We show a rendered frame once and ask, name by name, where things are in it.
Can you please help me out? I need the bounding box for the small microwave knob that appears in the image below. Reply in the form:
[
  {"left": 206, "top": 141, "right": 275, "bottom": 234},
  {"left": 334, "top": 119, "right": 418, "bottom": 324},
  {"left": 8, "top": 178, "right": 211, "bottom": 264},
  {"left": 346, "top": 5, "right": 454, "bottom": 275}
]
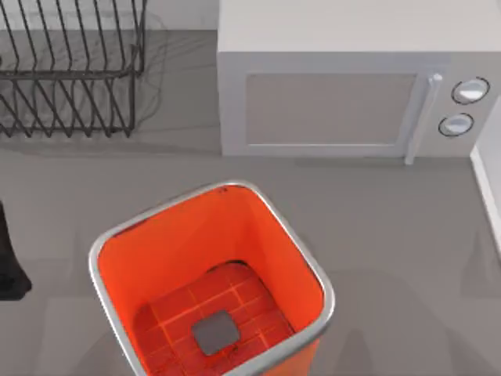
[{"left": 438, "top": 112, "right": 475, "bottom": 138}]

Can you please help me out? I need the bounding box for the pale microwave oven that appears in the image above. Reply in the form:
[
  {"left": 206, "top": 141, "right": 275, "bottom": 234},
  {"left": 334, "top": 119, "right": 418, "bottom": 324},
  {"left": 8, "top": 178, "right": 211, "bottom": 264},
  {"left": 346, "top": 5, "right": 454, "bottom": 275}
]
[{"left": 216, "top": 0, "right": 501, "bottom": 165}]

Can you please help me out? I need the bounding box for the orange bin with metal rim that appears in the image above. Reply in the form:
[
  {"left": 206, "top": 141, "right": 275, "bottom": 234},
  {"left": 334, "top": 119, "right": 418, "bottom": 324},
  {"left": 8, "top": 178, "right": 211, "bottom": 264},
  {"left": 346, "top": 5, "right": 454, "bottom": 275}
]
[{"left": 88, "top": 179, "right": 336, "bottom": 376}]

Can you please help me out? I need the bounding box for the microwave oven door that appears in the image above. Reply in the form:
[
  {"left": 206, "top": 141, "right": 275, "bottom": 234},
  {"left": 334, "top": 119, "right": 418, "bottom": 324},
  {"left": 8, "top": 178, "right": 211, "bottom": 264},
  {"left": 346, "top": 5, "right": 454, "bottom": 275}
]
[{"left": 221, "top": 53, "right": 449, "bottom": 157}]

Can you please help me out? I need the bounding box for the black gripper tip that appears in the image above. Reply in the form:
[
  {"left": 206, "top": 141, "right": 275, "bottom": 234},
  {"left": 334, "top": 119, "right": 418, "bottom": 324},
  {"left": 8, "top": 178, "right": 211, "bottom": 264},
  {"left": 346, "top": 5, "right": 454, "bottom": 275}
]
[{"left": 0, "top": 201, "right": 33, "bottom": 302}]

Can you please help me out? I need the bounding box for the large microwave knob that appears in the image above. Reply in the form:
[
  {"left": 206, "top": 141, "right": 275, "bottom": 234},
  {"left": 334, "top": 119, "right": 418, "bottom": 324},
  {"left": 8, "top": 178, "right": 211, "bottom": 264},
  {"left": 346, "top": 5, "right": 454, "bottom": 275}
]
[{"left": 451, "top": 77, "right": 491, "bottom": 105}]

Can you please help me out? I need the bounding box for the dark wire dish rack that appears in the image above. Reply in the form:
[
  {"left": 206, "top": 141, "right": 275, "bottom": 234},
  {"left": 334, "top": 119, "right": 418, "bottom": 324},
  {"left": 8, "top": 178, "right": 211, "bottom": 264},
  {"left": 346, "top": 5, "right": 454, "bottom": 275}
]
[{"left": 0, "top": 0, "right": 149, "bottom": 139}]

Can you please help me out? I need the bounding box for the pale microwave door handle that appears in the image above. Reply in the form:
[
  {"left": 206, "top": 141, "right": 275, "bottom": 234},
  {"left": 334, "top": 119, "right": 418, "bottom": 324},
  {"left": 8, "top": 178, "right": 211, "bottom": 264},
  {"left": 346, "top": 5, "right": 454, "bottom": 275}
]
[{"left": 403, "top": 72, "right": 444, "bottom": 165}]

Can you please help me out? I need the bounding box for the grey square pad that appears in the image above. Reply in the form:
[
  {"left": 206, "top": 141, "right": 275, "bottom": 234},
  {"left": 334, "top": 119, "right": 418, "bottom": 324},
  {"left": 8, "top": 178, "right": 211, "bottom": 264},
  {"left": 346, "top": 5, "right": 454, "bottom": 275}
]
[{"left": 191, "top": 309, "right": 241, "bottom": 356}]

